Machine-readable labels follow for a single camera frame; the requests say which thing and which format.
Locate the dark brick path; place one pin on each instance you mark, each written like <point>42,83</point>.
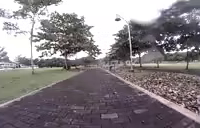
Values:
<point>88,96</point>

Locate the street lamp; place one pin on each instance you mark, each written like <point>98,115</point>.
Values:
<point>130,46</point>

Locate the dense dark tree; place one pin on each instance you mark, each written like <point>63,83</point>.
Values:
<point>139,43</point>

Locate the broad spreading tree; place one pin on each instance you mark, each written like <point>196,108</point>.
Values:
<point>64,36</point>

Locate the distant row of trees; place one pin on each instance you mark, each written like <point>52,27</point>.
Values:
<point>51,62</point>

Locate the slim tall tree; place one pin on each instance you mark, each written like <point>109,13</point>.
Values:
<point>31,50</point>

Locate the grass lawn beyond path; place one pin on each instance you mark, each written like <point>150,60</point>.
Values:
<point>171,66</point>

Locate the pale kerb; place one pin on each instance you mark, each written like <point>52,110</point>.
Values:
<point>174,106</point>
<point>21,97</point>

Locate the grass field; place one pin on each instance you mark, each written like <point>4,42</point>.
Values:
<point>14,83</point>

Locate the large dark tree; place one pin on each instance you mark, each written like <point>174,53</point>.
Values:
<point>184,30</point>

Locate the building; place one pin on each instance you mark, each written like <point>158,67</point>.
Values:
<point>4,64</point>

